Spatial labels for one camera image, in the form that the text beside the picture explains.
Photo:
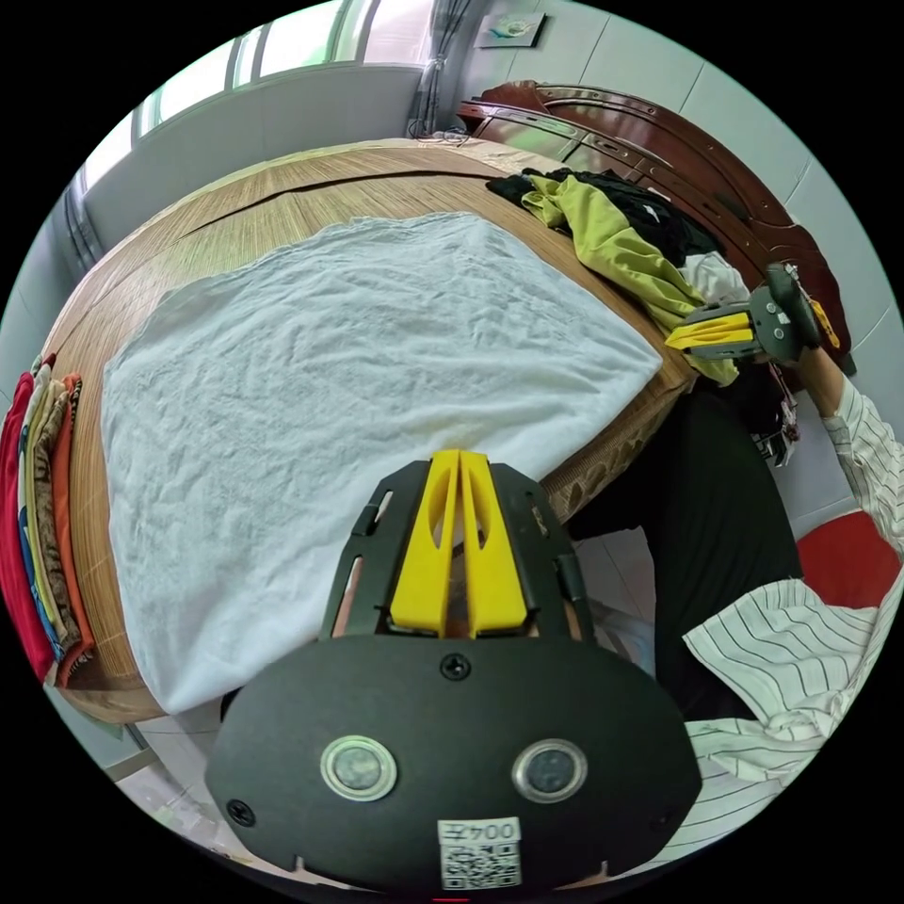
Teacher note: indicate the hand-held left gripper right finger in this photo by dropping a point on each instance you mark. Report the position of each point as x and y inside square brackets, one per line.
[494, 558]

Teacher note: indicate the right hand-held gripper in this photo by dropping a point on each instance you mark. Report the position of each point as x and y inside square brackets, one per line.
[777, 321]

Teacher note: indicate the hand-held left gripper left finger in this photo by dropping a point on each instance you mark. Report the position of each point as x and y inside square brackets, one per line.
[424, 551]

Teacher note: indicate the white t-shirt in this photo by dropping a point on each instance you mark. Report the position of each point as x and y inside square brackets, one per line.
[353, 388]

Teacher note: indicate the person's right forearm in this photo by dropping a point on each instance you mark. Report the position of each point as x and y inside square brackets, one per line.
[858, 438]

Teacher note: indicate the person's left hand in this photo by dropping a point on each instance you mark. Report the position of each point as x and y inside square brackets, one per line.
[460, 597]

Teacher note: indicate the person's right hand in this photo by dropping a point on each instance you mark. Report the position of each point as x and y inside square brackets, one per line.
[825, 371]

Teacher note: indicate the heap of unfolded clothes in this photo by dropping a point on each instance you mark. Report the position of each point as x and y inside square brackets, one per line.
[614, 247]

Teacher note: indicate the person's body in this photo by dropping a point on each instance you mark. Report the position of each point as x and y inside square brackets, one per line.
[706, 494]

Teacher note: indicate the red stool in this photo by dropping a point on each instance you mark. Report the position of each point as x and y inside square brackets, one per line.
[840, 558]

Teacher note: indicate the grey curtain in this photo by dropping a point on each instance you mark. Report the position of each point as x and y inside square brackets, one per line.
[434, 78]

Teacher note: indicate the stack of folded clothes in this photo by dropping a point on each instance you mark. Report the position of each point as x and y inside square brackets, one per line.
[21, 530]

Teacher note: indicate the window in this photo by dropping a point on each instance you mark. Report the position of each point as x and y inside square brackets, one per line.
[297, 49]

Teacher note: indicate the framed wall picture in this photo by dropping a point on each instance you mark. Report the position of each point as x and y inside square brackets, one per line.
[512, 30]

